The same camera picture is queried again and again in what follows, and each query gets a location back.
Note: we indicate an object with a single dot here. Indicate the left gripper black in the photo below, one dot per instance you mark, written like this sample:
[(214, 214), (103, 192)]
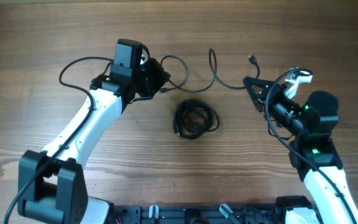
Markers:
[(161, 76)]

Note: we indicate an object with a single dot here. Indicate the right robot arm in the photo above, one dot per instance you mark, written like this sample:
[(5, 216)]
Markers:
[(306, 132)]

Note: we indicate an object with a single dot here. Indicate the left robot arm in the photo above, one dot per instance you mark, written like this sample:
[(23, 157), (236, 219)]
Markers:
[(51, 184)]

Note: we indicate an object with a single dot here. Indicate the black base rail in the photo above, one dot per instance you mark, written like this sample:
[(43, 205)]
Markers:
[(264, 213)]

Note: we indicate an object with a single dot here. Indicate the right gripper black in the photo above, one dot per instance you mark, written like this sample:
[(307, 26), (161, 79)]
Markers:
[(260, 99)]

